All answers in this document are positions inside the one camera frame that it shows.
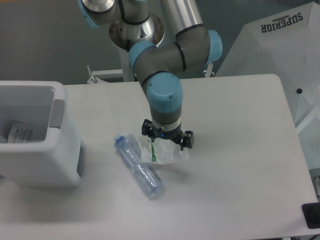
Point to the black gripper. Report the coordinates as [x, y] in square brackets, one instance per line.
[172, 132]

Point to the clear plastic bag green stripe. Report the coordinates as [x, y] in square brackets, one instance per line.
[161, 151]

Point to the crushed clear plastic bottle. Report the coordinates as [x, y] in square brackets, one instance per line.
[132, 153]

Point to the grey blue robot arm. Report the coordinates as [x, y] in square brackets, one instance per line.
[154, 67]

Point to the white plastic trash can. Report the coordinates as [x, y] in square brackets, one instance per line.
[54, 155]

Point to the white printed paper trash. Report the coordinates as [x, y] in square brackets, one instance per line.
[20, 133]

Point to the white umbrella with lettering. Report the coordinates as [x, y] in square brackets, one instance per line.
[286, 44]

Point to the black device at table edge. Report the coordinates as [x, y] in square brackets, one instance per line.
[311, 212]

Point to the white metal base bracket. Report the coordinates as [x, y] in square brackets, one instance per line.
[117, 75]

